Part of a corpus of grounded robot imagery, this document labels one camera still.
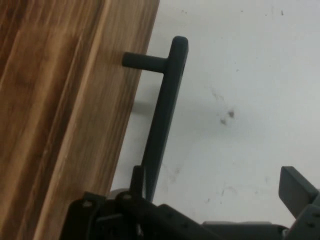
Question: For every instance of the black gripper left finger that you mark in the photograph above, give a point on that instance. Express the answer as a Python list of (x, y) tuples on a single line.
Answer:
[(130, 220)]

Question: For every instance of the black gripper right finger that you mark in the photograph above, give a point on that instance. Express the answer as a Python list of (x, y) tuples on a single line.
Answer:
[(305, 200)]

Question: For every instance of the dark wooden drawer cabinet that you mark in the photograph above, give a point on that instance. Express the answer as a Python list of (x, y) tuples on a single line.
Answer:
[(37, 75)]

